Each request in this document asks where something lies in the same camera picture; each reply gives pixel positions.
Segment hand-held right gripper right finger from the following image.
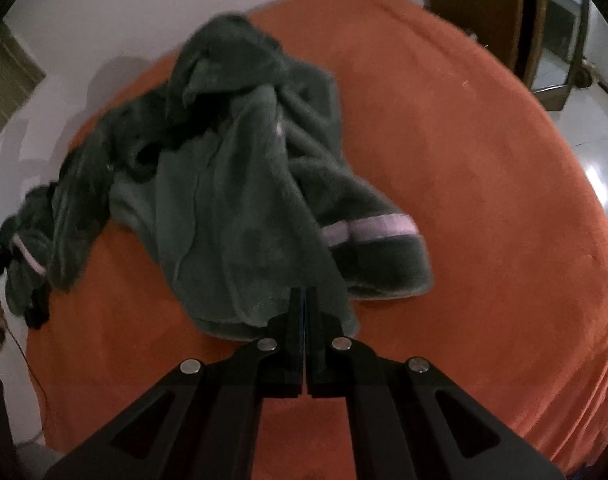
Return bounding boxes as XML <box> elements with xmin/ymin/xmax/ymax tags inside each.
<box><xmin>306</xmin><ymin>287</ymin><xmax>567</xmax><ymax>480</ymax></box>

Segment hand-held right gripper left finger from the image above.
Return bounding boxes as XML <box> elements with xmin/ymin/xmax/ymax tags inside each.
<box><xmin>44</xmin><ymin>287</ymin><xmax>305</xmax><ymax>480</ymax></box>

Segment green fleece jacket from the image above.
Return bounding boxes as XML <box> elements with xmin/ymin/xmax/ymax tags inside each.
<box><xmin>51</xmin><ymin>12</ymin><xmax>435</xmax><ymax>341</ymax></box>

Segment orange bed blanket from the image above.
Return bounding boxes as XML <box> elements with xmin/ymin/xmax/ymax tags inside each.
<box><xmin>26</xmin><ymin>0</ymin><xmax>608</xmax><ymax>478</ymax></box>

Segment black printed garment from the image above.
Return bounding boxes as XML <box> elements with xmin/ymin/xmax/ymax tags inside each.
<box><xmin>0</xmin><ymin>247</ymin><xmax>52</xmax><ymax>331</ymax></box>

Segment green fleece pants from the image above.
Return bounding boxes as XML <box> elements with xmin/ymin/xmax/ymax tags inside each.
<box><xmin>0</xmin><ymin>185</ymin><xmax>92</xmax><ymax>318</ymax></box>

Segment wooden door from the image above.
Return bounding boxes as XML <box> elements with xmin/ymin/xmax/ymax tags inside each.
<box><xmin>423</xmin><ymin>0</ymin><xmax>525</xmax><ymax>73</ymax></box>

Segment glass panel door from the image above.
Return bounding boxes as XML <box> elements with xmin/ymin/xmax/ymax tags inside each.
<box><xmin>528</xmin><ymin>0</ymin><xmax>595</xmax><ymax>111</ymax></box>

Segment thin dark cable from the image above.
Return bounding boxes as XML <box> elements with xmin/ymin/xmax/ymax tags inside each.
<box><xmin>4</xmin><ymin>320</ymin><xmax>50</xmax><ymax>443</ymax></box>

